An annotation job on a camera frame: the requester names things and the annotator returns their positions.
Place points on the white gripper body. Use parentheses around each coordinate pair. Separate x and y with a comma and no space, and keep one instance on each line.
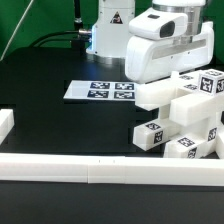
(166,39)

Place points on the white chair back frame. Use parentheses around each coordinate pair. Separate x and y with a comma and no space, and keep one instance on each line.
(181,93)

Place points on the white tagged cube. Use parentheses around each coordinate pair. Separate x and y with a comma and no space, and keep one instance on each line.
(211,81)

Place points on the white chair seat block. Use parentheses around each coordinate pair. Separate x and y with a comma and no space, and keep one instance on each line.
(206,128)

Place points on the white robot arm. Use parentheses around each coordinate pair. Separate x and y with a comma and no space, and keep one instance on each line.
(110,34)

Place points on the black pole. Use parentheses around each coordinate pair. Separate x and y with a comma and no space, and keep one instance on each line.
(77,15)

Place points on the white marker base sheet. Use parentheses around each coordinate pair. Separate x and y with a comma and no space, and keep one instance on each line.
(100,90)

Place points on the white U-shaped fence frame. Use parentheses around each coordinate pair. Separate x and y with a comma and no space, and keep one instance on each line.
(111,169)

